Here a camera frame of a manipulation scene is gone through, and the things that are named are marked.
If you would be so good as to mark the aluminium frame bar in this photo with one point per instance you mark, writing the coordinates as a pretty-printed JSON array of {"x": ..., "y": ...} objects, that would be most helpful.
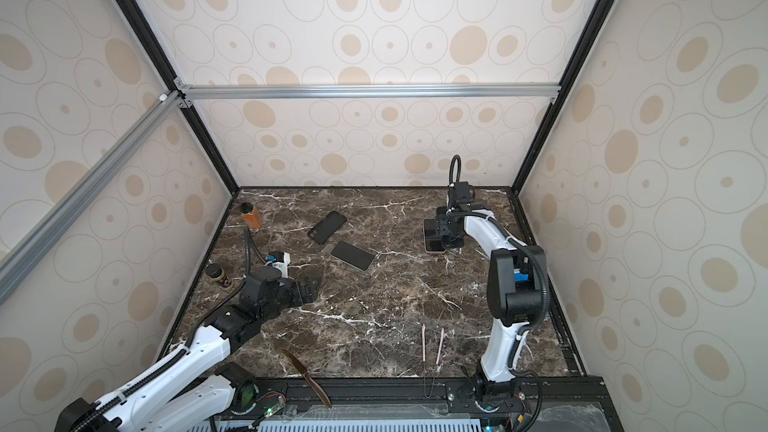
[
  {"x": 38, "y": 242},
  {"x": 376, "y": 91}
]

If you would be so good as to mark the dark jar with lid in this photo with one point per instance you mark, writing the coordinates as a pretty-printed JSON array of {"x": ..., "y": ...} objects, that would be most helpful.
[{"x": 217, "y": 274}]

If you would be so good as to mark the aluminium frame bar left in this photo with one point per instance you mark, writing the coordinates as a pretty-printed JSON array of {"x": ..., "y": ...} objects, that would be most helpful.
[{"x": 38, "y": 242}]

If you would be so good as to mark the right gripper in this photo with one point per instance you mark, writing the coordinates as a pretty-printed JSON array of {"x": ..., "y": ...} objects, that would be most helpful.
[{"x": 443, "y": 224}]

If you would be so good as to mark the orange bottle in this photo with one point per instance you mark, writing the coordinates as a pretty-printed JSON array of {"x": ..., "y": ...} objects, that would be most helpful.
[{"x": 251, "y": 216}]

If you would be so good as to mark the right pink chopstick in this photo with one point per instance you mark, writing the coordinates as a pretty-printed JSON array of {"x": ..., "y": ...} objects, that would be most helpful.
[{"x": 440, "y": 348}]

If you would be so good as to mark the black phone case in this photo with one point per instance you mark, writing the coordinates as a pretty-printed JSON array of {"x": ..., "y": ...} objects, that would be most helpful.
[{"x": 326, "y": 227}]

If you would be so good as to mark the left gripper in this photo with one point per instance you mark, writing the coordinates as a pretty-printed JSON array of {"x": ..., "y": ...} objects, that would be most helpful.
[{"x": 297, "y": 294}]

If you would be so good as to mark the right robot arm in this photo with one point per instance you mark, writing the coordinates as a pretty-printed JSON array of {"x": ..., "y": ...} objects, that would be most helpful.
[{"x": 517, "y": 288}]

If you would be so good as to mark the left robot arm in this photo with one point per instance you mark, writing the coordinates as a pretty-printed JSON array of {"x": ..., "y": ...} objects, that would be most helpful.
[{"x": 169, "y": 396}]

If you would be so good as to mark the pink phone case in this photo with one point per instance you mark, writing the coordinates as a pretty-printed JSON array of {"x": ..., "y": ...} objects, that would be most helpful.
[{"x": 432, "y": 238}]

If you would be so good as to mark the aluminium frame bar back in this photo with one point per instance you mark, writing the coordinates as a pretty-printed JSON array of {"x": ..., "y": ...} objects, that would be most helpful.
[{"x": 376, "y": 91}]

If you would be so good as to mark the wooden-handled knife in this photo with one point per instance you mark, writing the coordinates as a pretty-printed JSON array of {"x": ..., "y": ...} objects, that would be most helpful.
[{"x": 311, "y": 382}]

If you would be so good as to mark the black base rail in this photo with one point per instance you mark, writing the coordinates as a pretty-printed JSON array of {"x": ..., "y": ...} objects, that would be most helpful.
[{"x": 425, "y": 404}]

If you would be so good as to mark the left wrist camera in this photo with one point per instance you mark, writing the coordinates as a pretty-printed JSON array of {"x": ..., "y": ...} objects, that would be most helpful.
[{"x": 279, "y": 260}]

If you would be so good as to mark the silver-edged phone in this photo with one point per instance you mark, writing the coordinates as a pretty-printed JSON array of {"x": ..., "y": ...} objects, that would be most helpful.
[{"x": 352, "y": 255}]

